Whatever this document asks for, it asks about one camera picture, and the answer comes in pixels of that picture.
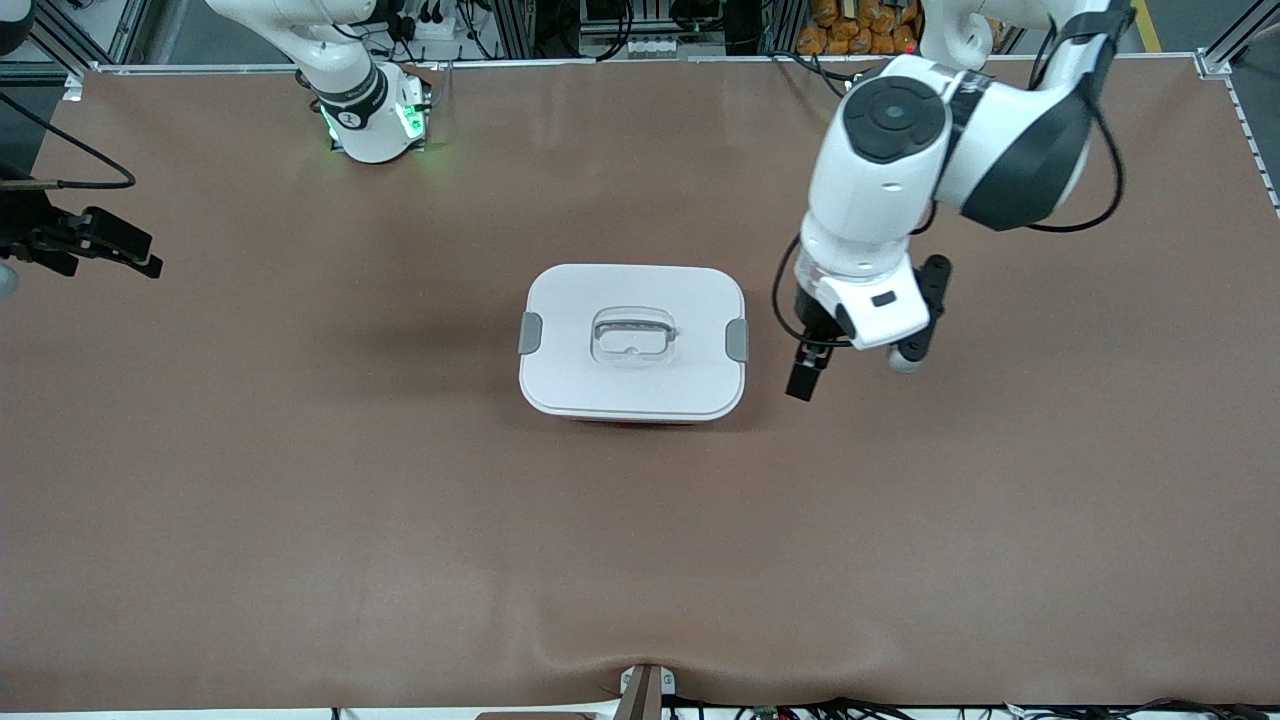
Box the white box lid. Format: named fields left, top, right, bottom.
left=518, top=264, right=749, bottom=421

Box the brown table cover mat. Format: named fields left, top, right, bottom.
left=0, top=55, right=1280, bottom=713

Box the orange packets pile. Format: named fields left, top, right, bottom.
left=797, top=0, right=921, bottom=56

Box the white power strip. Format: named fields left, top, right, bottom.
left=395, top=0, right=461, bottom=41

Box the white perforated edge strip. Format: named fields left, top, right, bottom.
left=1225, top=75, right=1280, bottom=216

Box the aluminium frame strut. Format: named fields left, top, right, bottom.
left=0, top=0, right=136, bottom=79

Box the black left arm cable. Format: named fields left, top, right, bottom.
left=770, top=0, right=1128, bottom=351

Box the metal table edge bracket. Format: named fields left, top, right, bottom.
left=618, top=663, right=677, bottom=720

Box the aluminium frame corner post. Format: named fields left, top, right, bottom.
left=1195, top=0, right=1280, bottom=79

